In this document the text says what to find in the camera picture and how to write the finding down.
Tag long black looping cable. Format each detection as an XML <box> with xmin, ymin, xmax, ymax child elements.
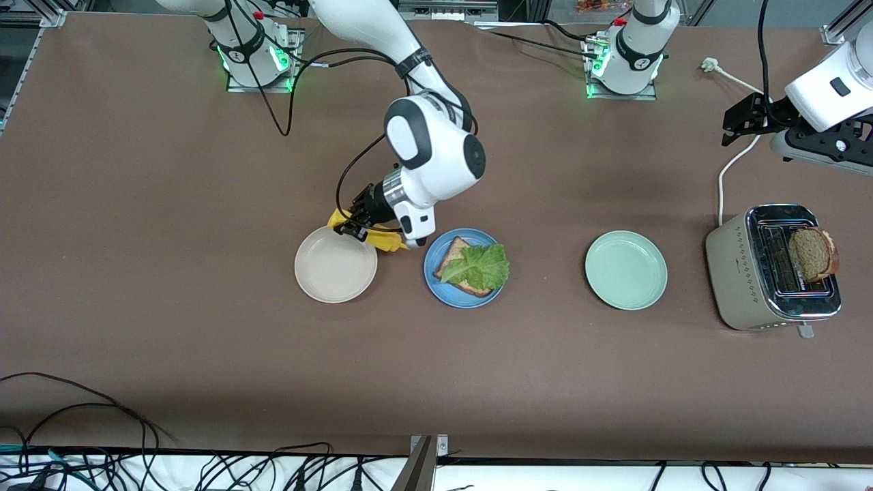
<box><xmin>0</xmin><ymin>372</ymin><xmax>179</xmax><ymax>445</ymax></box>
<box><xmin>14</xmin><ymin>402</ymin><xmax>161</xmax><ymax>491</ymax></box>

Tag white toaster power cord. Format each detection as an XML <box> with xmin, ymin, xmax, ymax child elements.
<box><xmin>701</xmin><ymin>57</ymin><xmax>775</xmax><ymax>227</ymax></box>

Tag black cable to arm base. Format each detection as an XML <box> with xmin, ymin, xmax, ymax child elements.
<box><xmin>477</xmin><ymin>19</ymin><xmax>602</xmax><ymax>61</ymax></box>

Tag green lettuce leaf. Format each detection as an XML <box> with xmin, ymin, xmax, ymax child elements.
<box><xmin>440</xmin><ymin>243</ymin><xmax>511</xmax><ymax>293</ymax></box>

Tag metal table edge bracket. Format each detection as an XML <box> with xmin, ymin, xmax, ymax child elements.
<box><xmin>392</xmin><ymin>434</ymin><xmax>449</xmax><ymax>491</ymax></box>

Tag beige and chrome toaster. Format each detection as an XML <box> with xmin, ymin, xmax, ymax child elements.
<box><xmin>705</xmin><ymin>203</ymin><xmax>842</xmax><ymax>340</ymax></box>

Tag pale green plate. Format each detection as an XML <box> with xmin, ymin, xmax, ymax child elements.
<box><xmin>585</xmin><ymin>230</ymin><xmax>668</xmax><ymax>312</ymax></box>

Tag aluminium frame profile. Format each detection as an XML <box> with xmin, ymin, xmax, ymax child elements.
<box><xmin>822</xmin><ymin>0</ymin><xmax>873</xmax><ymax>46</ymax></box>
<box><xmin>38</xmin><ymin>0</ymin><xmax>69</xmax><ymax>28</ymax></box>

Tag yellow squeeze bottle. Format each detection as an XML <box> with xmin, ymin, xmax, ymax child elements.
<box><xmin>327</xmin><ymin>208</ymin><xmax>411</xmax><ymax>254</ymax></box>

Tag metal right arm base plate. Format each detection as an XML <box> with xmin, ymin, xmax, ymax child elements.
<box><xmin>226</xmin><ymin>29</ymin><xmax>304</xmax><ymax>94</ymax></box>

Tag blue plate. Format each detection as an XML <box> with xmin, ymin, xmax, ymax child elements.
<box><xmin>424</xmin><ymin>228</ymin><xmax>509</xmax><ymax>310</ymax></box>

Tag brown bread slice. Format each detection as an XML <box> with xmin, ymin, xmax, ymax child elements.
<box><xmin>788</xmin><ymin>228</ymin><xmax>840</xmax><ymax>284</ymax></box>
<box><xmin>433</xmin><ymin>236</ymin><xmax>495</xmax><ymax>299</ymax></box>

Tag metal frame block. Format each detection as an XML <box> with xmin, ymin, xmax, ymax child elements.
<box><xmin>404</xmin><ymin>0</ymin><xmax>499</xmax><ymax>21</ymax></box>

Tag teal cable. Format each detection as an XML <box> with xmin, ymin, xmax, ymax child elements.
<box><xmin>0</xmin><ymin>445</ymin><xmax>91</xmax><ymax>489</ymax></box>

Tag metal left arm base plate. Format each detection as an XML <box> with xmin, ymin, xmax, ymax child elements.
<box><xmin>583</xmin><ymin>34</ymin><xmax>659</xmax><ymax>102</ymax></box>

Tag beige plate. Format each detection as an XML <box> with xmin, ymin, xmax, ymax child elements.
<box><xmin>294</xmin><ymin>223</ymin><xmax>379</xmax><ymax>304</ymax></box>

